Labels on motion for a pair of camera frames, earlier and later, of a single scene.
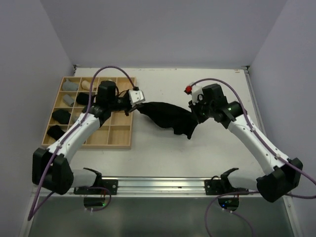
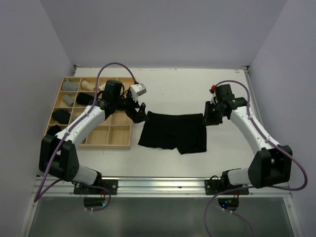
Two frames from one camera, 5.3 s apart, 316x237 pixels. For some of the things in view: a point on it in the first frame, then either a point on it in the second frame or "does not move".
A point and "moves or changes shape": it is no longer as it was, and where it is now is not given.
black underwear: [182, 122] moves or changes shape
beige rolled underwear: [86, 85] does not move
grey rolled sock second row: [69, 100] does not move
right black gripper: [199, 118] -> [209, 119]
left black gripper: [130, 108] does not move
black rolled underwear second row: [83, 98] does not move
